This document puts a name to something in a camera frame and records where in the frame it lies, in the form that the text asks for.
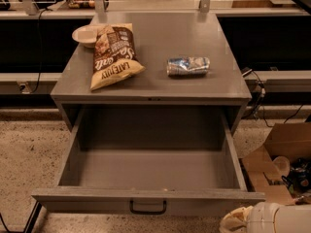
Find grey metal drawer cabinet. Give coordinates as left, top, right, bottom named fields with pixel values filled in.
left=52, top=12, right=251, bottom=130

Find open cardboard box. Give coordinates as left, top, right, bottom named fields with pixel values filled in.
left=242, top=122, right=311, bottom=205

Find crushed silver blue can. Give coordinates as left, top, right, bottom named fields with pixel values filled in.
left=166, top=57, right=210, bottom=76

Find black cable on left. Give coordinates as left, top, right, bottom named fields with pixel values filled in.
left=29, top=7, right=52, bottom=94

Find black top drawer handle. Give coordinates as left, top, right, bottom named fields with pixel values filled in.
left=129, top=200, right=167, bottom=216

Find black metal leg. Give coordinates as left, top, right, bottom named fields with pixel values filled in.
left=23, top=202, right=42, bottom=233

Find black cables on right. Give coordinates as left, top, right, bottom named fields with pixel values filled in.
left=241, top=67, right=305, bottom=128

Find dark bottle in box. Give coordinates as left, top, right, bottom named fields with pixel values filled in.
left=291, top=158, right=311, bottom=190

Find grey top drawer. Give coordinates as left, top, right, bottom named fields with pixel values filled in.
left=32, top=105, right=264, bottom=216

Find brown and cream chip bag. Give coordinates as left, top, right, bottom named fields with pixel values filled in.
left=90, top=23, right=145, bottom=90

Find small white bowl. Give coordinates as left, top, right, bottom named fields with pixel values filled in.
left=72, top=25, right=98, bottom=48

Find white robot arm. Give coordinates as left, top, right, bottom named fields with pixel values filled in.
left=219, top=202, right=311, bottom=233

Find clear plastic cup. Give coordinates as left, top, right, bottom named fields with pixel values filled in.
left=273, top=156, right=291, bottom=177

